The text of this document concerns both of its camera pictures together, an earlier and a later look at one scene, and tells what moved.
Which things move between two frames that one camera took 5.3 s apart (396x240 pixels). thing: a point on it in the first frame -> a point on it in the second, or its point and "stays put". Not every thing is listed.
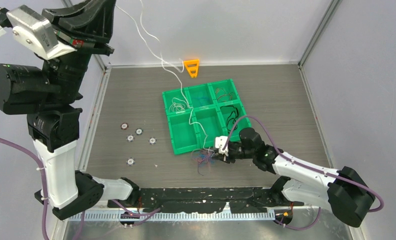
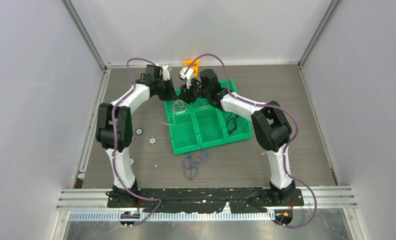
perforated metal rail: [174, 215] stays put
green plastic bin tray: [198, 114] stays put
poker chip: [139, 131] stays put
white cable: [177, 105] stays put
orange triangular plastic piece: [193, 75] stays put
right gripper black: [227, 159] -> [186, 93]
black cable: [231, 124] stays put
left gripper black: [85, 25] -> [171, 94]
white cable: [166, 66] -> [173, 116]
